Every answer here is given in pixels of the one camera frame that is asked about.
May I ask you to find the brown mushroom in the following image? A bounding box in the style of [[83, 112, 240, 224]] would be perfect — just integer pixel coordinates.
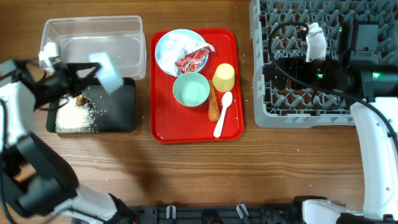
[[75, 95, 88, 106]]

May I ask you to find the white rice pile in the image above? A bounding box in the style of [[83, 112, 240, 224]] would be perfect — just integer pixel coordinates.
[[55, 93, 106, 133]]

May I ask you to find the light blue bowl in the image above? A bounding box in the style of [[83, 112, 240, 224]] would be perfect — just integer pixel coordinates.
[[88, 52, 124, 94]]

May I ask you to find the yellow plastic cup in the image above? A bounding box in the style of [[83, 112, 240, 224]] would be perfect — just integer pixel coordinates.
[[212, 63, 235, 92]]

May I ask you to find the white tissue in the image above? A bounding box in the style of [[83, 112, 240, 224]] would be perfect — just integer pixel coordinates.
[[155, 29, 215, 77]]

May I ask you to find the orange carrot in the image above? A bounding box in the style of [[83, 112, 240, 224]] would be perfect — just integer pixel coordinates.
[[208, 80, 220, 122]]

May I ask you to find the mint green bowl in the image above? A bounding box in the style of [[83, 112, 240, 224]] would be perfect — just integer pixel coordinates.
[[172, 72, 210, 108]]

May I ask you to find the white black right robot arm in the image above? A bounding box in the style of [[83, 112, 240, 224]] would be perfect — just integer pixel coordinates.
[[263, 21, 397, 223]]

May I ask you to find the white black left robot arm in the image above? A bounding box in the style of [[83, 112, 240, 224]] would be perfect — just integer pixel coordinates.
[[1, 57, 139, 223]]

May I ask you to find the black waste tray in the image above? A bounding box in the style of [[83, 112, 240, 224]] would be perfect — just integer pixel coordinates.
[[46, 78, 136, 134]]

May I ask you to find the grey dishwasher rack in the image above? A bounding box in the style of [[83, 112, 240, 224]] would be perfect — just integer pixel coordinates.
[[249, 0, 397, 128]]

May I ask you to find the clear plastic bin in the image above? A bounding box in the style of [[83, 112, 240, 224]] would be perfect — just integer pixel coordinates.
[[40, 16, 147, 80]]

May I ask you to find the white plastic spoon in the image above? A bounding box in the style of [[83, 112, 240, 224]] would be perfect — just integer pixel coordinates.
[[213, 91, 233, 138]]

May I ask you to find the light blue plate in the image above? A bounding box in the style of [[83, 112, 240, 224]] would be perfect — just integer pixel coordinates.
[[155, 29, 208, 77]]

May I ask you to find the red snack wrapper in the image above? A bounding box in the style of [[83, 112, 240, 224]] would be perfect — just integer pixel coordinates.
[[175, 47, 210, 73]]

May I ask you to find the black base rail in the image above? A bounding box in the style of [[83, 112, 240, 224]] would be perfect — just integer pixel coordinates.
[[131, 204, 304, 224]]

